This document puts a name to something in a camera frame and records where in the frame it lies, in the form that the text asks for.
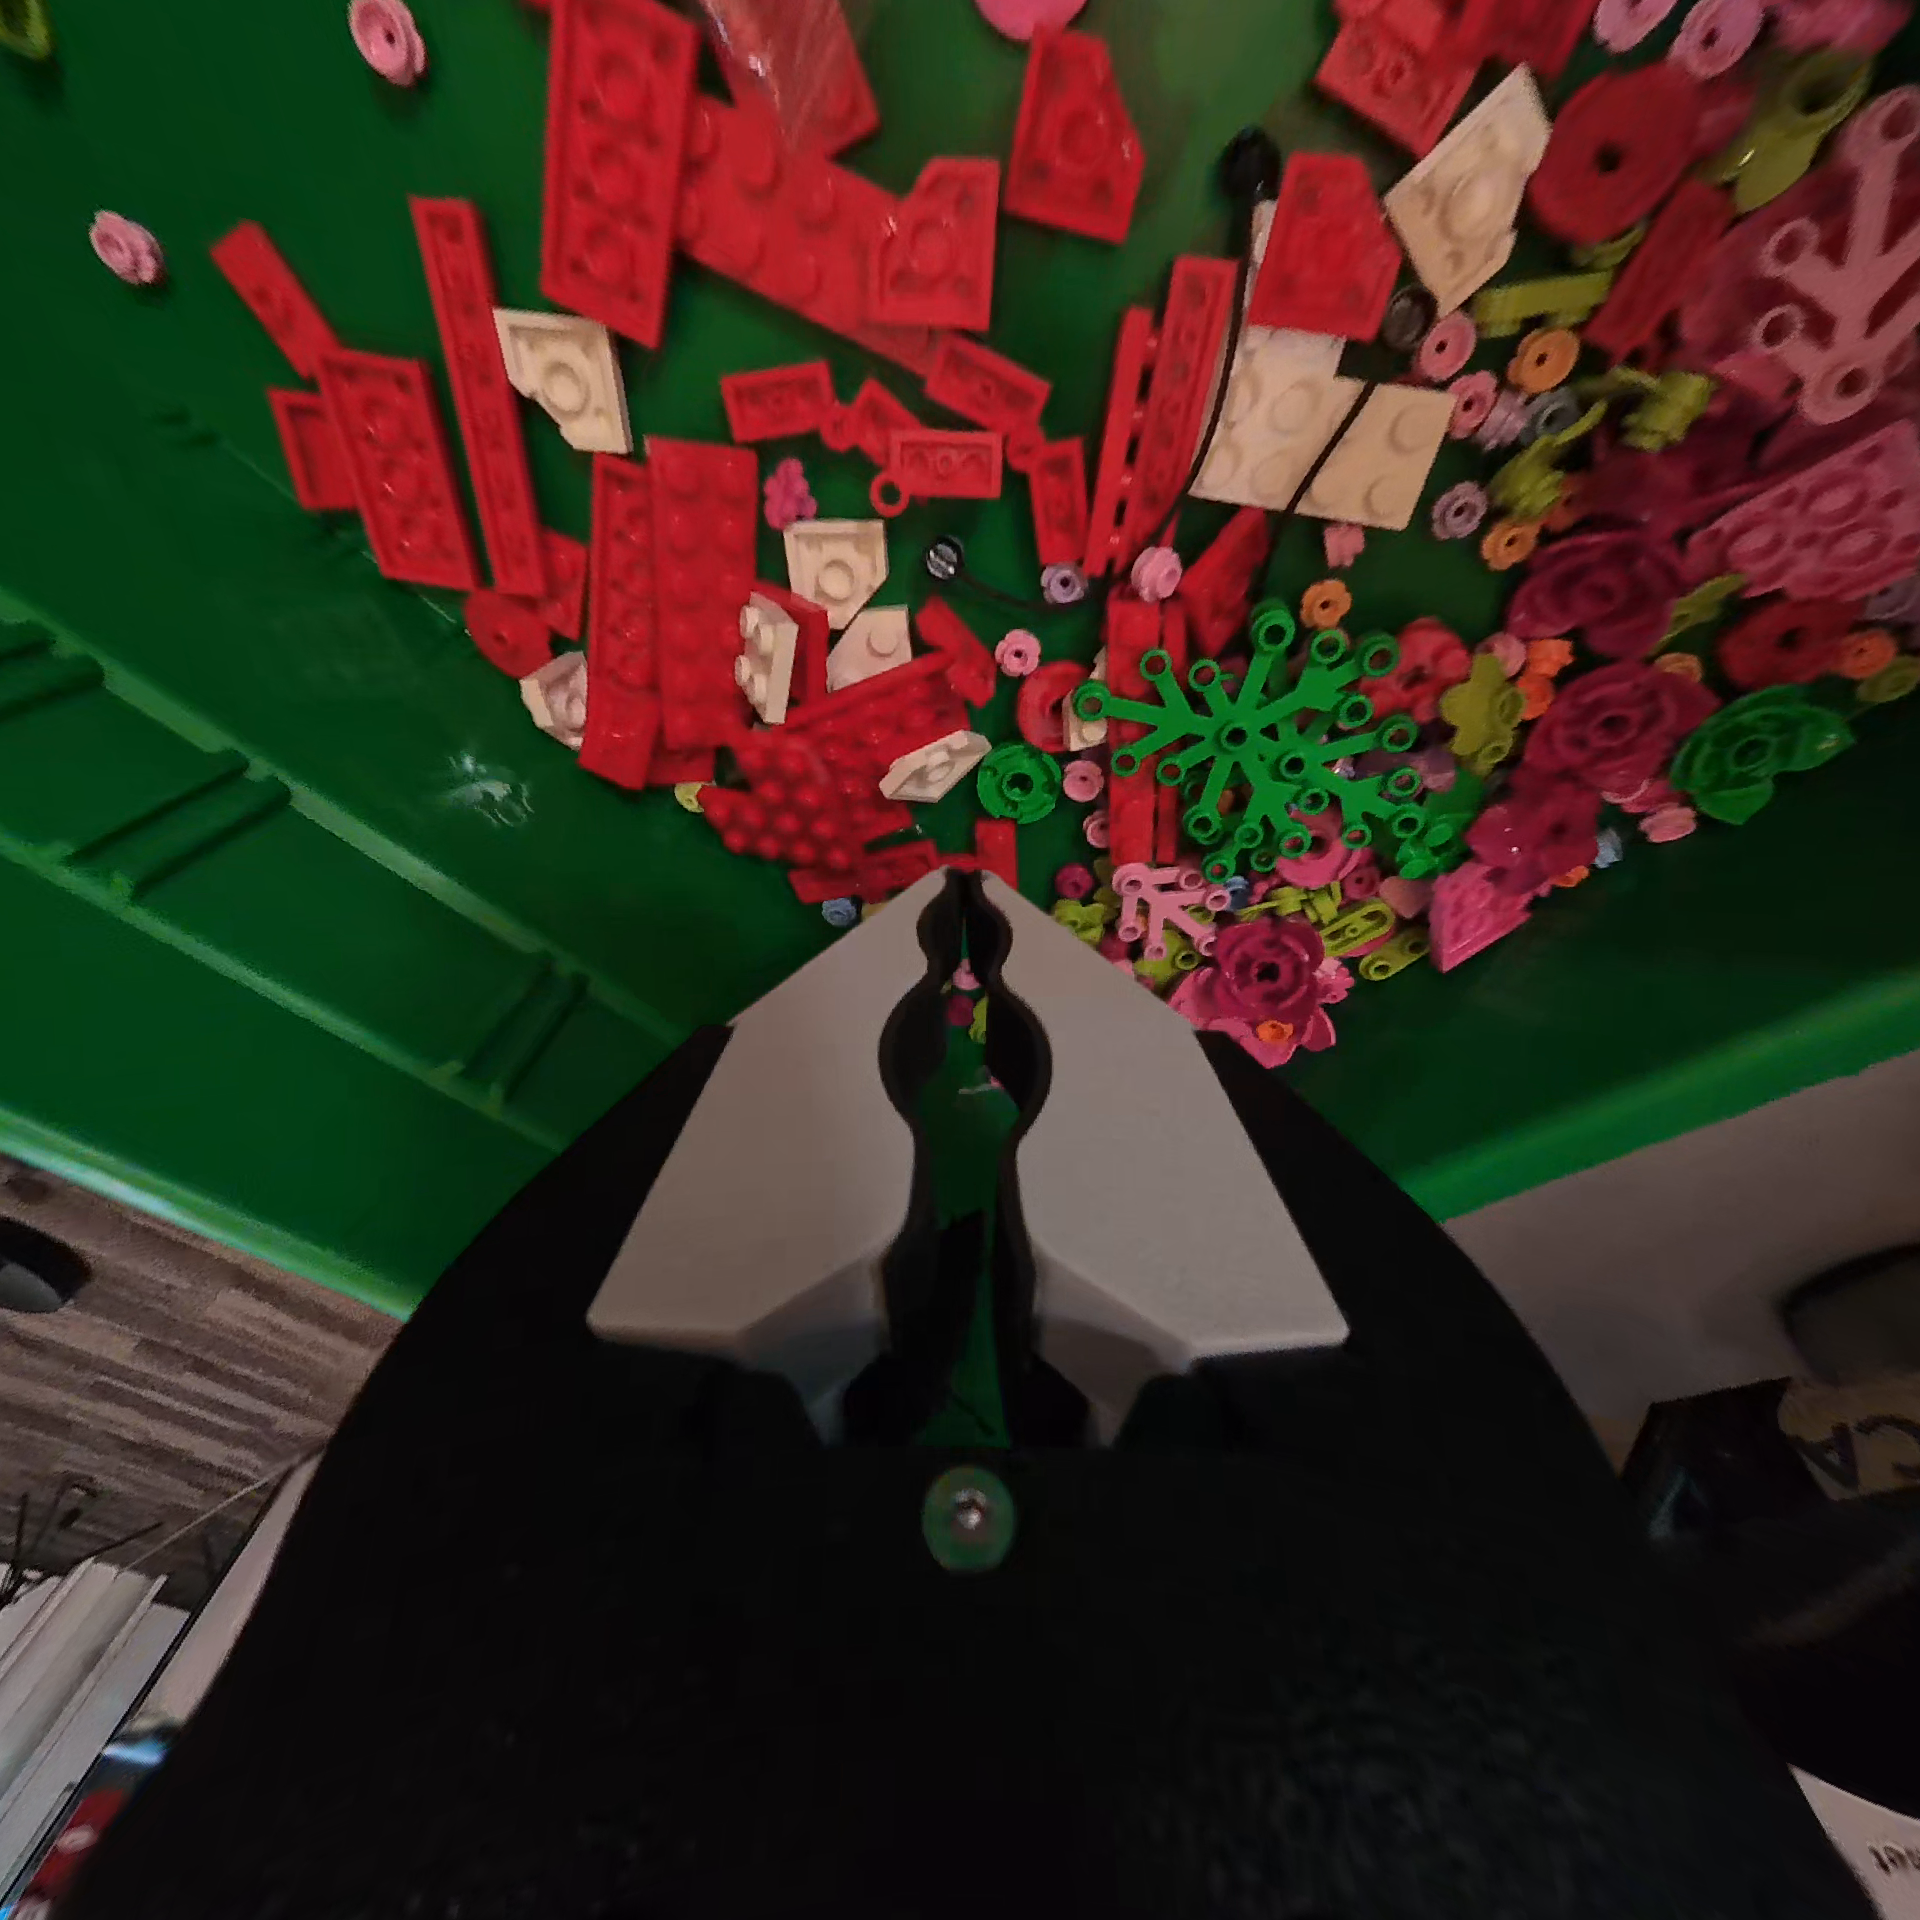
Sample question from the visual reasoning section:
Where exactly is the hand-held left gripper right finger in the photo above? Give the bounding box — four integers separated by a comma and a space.
967, 866, 1353, 1450

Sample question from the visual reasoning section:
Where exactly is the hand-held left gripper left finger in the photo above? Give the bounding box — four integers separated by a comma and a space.
586, 866, 977, 1450

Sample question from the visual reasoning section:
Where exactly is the green plastic bin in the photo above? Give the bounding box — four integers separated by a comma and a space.
0, 0, 1920, 1322

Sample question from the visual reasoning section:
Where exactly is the pile of red lego plates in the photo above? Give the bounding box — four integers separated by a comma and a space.
210, 0, 1593, 910

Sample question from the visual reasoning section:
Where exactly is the large green lego leaf piece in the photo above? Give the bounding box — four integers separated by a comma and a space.
1073, 599, 1433, 888

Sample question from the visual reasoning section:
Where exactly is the green lego flower base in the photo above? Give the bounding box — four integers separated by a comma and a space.
1669, 681, 1859, 828

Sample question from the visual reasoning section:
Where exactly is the black bag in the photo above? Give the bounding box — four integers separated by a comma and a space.
1621, 1247, 1920, 1771

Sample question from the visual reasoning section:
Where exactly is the pile of colourful flower pieces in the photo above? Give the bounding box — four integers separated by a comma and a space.
977, 0, 1920, 1071

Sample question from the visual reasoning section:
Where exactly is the stack of white papers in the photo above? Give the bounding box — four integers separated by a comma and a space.
0, 1552, 190, 1876

